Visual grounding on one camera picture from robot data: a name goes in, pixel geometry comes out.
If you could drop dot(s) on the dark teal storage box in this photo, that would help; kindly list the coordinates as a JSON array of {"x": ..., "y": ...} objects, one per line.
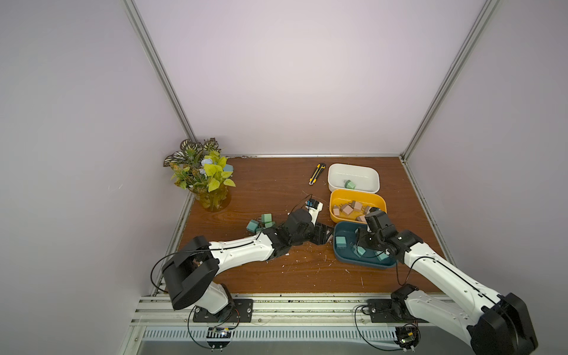
[{"x": 348, "y": 255}]

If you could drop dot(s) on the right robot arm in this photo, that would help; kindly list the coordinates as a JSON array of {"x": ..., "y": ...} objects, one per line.
[{"x": 489, "y": 322}]

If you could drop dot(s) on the yellow storage box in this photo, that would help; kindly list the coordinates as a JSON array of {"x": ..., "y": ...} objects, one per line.
[{"x": 346, "y": 196}]

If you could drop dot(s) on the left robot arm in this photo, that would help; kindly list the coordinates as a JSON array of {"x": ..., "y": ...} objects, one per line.
[{"x": 189, "y": 273}]

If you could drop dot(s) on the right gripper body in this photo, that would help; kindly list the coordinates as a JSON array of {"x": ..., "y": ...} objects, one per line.
[{"x": 367, "y": 242}]

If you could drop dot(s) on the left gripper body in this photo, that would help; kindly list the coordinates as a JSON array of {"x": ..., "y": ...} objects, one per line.
[{"x": 313, "y": 235}]

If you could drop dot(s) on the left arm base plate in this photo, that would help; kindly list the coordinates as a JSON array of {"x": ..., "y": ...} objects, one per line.
[{"x": 239, "y": 310}]

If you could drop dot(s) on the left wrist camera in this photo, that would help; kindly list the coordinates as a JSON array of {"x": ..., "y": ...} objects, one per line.
[{"x": 314, "y": 207}]

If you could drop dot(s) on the artificial plant in amber vase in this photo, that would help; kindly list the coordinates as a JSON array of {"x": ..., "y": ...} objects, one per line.
[{"x": 200, "y": 168}]

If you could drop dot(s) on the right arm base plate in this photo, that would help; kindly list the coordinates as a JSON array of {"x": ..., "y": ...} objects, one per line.
[{"x": 383, "y": 310}]

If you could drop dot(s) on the white storage box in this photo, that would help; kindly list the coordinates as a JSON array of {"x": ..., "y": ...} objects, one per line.
[{"x": 366, "y": 178}]

